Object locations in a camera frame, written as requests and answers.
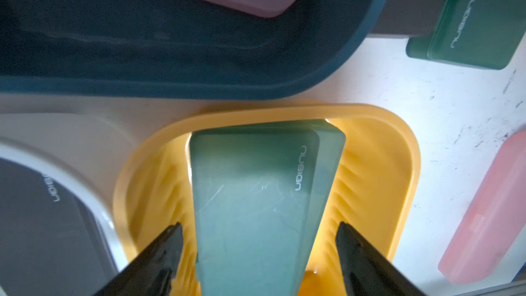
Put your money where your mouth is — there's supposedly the yellow storage box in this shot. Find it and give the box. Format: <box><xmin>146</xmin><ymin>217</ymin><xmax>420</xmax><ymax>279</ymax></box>
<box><xmin>112</xmin><ymin>101</ymin><xmax>421</xmax><ymax>295</ymax></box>

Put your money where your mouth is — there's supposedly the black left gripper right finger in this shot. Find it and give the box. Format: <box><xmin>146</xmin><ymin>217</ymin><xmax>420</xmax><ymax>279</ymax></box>
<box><xmin>336</xmin><ymin>222</ymin><xmax>424</xmax><ymax>296</ymax></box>

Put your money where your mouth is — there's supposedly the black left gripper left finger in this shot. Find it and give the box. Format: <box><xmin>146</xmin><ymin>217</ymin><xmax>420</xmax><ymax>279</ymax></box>
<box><xmin>95</xmin><ymin>223</ymin><xmax>184</xmax><ymax>296</ymax></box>

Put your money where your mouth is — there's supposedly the green pencil case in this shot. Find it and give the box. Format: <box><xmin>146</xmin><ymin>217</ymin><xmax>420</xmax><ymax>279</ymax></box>
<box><xmin>406</xmin><ymin>0</ymin><xmax>525</xmax><ymax>70</ymax></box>
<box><xmin>189</xmin><ymin>120</ymin><xmax>346</xmax><ymax>295</ymax></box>

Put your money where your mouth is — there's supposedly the dark teal storage box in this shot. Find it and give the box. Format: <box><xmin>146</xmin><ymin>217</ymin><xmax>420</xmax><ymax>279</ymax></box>
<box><xmin>1</xmin><ymin>0</ymin><xmax>386</xmax><ymax>100</ymax></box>

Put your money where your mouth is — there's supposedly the black pencil case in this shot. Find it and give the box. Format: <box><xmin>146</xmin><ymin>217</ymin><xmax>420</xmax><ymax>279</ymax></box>
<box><xmin>369</xmin><ymin>0</ymin><xmax>445</xmax><ymax>38</ymax></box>
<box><xmin>1</xmin><ymin>160</ymin><xmax>118</xmax><ymax>295</ymax></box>

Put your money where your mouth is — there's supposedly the white storage box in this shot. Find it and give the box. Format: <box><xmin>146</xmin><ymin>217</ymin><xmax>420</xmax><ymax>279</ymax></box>
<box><xmin>0</xmin><ymin>112</ymin><xmax>136</xmax><ymax>296</ymax></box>

